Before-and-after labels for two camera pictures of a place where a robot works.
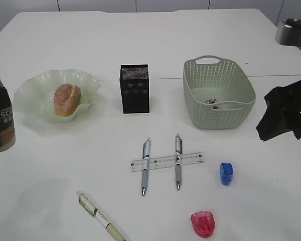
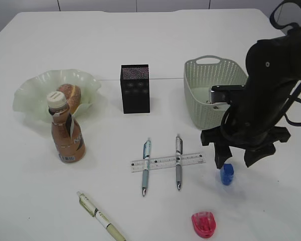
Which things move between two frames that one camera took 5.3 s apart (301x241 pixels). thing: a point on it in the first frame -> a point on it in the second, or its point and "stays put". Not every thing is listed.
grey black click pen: [178, 153] stays put
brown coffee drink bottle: [2, 128] -> [67, 134]
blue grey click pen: [146, 152] stays put
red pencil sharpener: [203, 223] stays put
